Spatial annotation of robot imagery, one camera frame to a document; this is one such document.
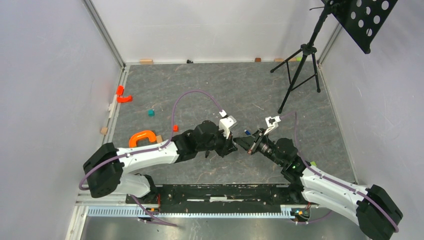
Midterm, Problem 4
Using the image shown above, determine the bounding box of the black music stand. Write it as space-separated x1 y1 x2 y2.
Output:
270 0 398 114

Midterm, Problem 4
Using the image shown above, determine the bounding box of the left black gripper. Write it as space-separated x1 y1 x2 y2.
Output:
197 126 238 158

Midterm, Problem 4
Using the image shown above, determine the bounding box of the red block upright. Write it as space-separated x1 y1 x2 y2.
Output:
116 85 125 96

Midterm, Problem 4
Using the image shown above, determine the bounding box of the white cable duct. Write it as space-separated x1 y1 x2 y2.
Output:
87 206 295 219

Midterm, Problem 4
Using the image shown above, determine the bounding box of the small teal cube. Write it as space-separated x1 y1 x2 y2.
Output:
147 109 155 117

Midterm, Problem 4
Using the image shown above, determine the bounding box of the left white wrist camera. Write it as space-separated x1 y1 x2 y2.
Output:
218 109 238 139

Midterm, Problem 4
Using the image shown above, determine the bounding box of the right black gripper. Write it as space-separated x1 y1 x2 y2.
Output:
233 128 285 168

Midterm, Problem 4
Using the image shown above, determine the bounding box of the small wooden block left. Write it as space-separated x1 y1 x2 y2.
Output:
100 127 109 136

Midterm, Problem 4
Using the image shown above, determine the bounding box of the wooden block near arch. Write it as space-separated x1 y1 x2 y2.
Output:
156 135 163 144

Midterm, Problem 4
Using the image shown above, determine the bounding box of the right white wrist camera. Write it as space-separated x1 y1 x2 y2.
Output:
264 115 281 135

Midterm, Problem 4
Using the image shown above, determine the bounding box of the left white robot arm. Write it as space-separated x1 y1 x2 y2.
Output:
82 116 237 204

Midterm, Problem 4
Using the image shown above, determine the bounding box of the orange U-shaped block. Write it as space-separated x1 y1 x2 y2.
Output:
128 130 157 148

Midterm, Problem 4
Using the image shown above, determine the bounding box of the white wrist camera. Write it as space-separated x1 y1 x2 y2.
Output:
264 115 281 135
218 109 238 139

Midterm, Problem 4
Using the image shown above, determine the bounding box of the wooden block at wall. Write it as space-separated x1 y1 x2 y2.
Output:
139 58 154 65

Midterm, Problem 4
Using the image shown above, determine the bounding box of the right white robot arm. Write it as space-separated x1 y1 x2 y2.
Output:
234 129 403 240

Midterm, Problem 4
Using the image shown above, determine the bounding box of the red L-shaped block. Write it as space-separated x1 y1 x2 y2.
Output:
116 95 133 103

